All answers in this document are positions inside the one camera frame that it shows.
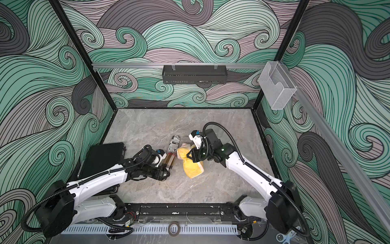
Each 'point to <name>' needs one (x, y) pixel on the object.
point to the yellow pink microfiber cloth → (193, 169)
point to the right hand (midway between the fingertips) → (186, 156)
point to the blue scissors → (286, 238)
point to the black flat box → (101, 156)
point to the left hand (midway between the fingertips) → (166, 172)
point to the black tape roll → (173, 228)
